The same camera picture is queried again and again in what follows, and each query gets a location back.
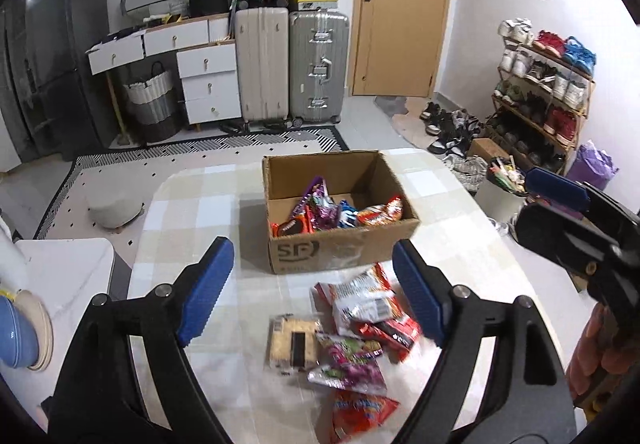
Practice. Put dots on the wooden shoe rack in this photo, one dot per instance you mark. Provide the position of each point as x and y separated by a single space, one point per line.
542 98

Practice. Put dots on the red Oreo cookie packet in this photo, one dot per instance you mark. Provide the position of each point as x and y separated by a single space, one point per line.
295 226

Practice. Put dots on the SF cardboard box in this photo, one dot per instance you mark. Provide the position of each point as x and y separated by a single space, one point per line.
362 178

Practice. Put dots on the purple grape candy bag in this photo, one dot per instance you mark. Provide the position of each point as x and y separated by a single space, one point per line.
317 208

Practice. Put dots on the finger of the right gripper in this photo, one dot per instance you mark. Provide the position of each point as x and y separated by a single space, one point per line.
557 189
558 238

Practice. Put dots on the white trash bin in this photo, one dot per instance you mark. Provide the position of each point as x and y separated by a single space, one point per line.
497 199

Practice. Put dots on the silver aluminium suitcase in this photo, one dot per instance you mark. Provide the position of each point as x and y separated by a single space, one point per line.
317 65

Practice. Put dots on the patterned floor rug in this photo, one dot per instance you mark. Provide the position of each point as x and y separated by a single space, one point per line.
139 171

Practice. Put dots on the red wafer roll packet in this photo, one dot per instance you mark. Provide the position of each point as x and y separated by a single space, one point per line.
399 334

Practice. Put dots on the purple gift bag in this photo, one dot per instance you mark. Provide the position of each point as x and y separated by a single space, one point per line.
592 165

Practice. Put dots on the white drawer desk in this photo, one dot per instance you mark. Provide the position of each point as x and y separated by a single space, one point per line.
199 56

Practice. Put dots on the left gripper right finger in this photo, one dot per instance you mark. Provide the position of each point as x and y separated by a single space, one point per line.
526 398

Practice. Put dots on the white red noodle packet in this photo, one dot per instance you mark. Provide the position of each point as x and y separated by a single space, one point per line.
368 298

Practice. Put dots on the dark grey refrigerator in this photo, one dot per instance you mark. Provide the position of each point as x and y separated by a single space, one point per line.
47 80

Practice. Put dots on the blue Oreo cookie packet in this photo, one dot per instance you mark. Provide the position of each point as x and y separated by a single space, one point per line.
348 217

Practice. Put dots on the beige cracker packet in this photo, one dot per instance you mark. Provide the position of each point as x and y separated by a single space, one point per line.
293 343

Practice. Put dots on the beige bowl stack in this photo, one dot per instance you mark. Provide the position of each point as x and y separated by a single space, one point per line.
33 309

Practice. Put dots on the blue bowl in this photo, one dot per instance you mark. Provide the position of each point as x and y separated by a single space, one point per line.
18 345

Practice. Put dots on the beige suitcase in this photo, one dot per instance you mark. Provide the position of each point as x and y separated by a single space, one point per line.
261 39

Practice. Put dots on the white side table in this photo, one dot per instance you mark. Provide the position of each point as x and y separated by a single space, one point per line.
65 274

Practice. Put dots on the wooden door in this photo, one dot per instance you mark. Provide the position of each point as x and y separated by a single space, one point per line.
396 46

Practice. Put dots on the white round floor cushion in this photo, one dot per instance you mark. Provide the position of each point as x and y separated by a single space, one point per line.
115 211

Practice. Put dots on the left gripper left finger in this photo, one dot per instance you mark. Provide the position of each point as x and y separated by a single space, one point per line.
98 399

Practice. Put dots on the woven laundry basket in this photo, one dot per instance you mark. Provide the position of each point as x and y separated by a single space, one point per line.
153 102

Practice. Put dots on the person's right hand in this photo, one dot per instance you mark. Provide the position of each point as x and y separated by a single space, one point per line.
598 364

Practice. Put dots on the small brown cardboard box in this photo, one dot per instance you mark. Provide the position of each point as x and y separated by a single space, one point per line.
486 149

